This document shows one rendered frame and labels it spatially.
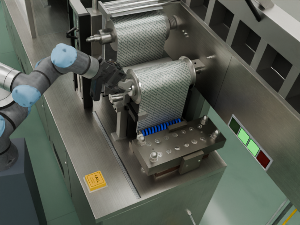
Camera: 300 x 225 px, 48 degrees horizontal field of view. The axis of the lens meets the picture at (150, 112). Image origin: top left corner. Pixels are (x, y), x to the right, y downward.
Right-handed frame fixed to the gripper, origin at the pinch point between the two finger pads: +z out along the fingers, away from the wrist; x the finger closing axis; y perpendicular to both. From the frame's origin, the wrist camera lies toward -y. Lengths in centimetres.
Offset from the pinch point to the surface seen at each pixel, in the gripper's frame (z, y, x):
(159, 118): 23.9, -4.5, -4.6
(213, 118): 173, -20, 57
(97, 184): 7.1, -38.1, -16.9
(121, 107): 8.1, -10.1, 2.7
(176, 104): 26.2, 5.0, -4.6
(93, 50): 30, -18, 69
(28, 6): -4, -22, 98
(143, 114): 11.8, -4.8, -6.2
